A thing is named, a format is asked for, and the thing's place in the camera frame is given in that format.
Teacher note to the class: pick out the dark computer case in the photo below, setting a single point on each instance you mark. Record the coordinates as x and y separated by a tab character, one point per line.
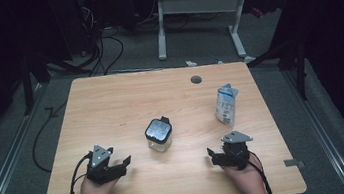
77	29

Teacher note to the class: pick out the black metal stand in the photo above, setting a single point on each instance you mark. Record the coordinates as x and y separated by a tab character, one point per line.
301	73
28	95

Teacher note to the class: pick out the small red object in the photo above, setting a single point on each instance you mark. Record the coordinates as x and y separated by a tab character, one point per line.
257	12

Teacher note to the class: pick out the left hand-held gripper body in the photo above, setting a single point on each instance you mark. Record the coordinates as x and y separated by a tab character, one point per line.
101	173

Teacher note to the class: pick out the white scrap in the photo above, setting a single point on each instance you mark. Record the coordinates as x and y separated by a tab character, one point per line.
191	63

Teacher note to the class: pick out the white-framed desk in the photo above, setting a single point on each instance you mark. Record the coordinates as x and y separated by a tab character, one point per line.
198	4

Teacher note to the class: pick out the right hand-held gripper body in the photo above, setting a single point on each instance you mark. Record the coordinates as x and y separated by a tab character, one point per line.
237	155

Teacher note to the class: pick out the white and blue pouch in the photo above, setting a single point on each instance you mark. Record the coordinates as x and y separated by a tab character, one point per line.
225	106

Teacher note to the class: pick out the person's right hand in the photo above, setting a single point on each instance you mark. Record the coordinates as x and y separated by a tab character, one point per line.
249	179

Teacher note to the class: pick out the glass jar with black lid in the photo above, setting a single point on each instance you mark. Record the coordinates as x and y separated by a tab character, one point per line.
158	130

